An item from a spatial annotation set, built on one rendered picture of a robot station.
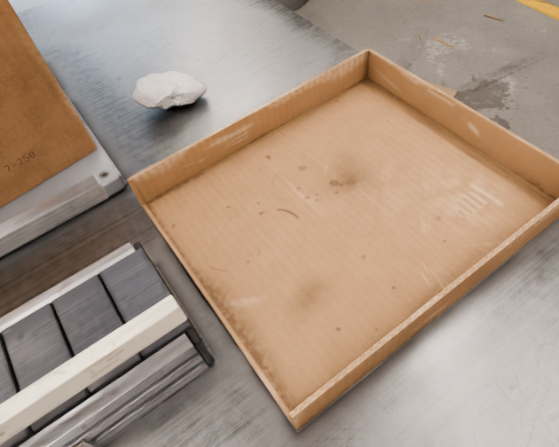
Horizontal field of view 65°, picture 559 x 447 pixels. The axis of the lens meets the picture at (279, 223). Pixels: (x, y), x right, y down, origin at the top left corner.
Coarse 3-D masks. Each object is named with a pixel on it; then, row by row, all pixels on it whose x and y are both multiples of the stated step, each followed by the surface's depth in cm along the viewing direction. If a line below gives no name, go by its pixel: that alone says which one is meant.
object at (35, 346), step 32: (128, 256) 34; (96, 288) 33; (128, 288) 32; (160, 288) 32; (32, 320) 32; (64, 320) 31; (96, 320) 31; (128, 320) 31; (0, 352) 30; (32, 352) 30; (64, 352) 30; (0, 384) 29; (96, 384) 28
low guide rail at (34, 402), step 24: (144, 312) 27; (168, 312) 27; (120, 336) 26; (144, 336) 27; (72, 360) 26; (96, 360) 26; (120, 360) 27; (48, 384) 25; (72, 384) 26; (0, 408) 24; (24, 408) 24; (48, 408) 26; (0, 432) 24
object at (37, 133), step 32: (0, 0) 33; (0, 32) 34; (0, 64) 36; (32, 64) 37; (0, 96) 37; (32, 96) 39; (64, 96) 41; (0, 128) 38; (32, 128) 40; (64, 128) 42; (0, 160) 40; (32, 160) 42; (64, 160) 44; (0, 192) 42
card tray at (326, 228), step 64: (384, 64) 47; (256, 128) 46; (320, 128) 47; (384, 128) 46; (448, 128) 45; (192, 192) 44; (256, 192) 43; (320, 192) 42; (384, 192) 41; (448, 192) 40; (512, 192) 39; (192, 256) 39; (256, 256) 38; (320, 256) 38; (384, 256) 37; (448, 256) 36; (256, 320) 35; (320, 320) 34; (384, 320) 34; (320, 384) 31
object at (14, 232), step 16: (96, 176) 28; (64, 192) 27; (80, 192) 27; (96, 192) 28; (32, 208) 27; (48, 208) 27; (64, 208) 27; (80, 208) 28; (0, 224) 26; (16, 224) 26; (32, 224) 26; (48, 224) 27; (0, 240) 26; (16, 240) 26; (0, 256) 27
